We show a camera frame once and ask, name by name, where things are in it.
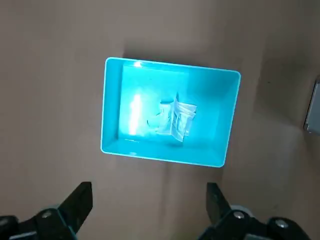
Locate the blue plastic box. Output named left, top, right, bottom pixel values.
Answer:
left=99, top=56, right=242, bottom=168

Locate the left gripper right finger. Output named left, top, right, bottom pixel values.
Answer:
left=199, top=182, right=312, bottom=240

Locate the used blue face mask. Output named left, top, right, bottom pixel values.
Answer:
left=147, top=91, right=198, bottom=143

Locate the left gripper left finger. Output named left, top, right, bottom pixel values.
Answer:
left=0, top=181, right=94, bottom=240

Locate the silver aluminium case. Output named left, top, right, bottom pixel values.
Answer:
left=303, top=79, right=320, bottom=135

